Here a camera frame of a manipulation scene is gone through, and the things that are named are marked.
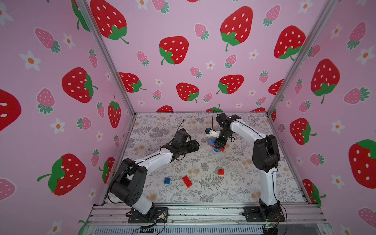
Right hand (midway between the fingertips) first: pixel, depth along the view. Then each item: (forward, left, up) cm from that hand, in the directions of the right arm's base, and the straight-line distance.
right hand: (222, 142), depth 96 cm
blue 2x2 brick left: (-27, +33, -5) cm, 43 cm away
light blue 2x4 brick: (-1, +7, +2) cm, 7 cm away
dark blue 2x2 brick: (-5, +3, -3) cm, 6 cm away
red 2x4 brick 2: (-26, +21, -4) cm, 34 cm away
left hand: (-7, +17, +5) cm, 18 cm away
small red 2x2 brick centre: (-19, +1, -5) cm, 19 cm away
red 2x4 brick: (-5, 0, 0) cm, 5 cm away
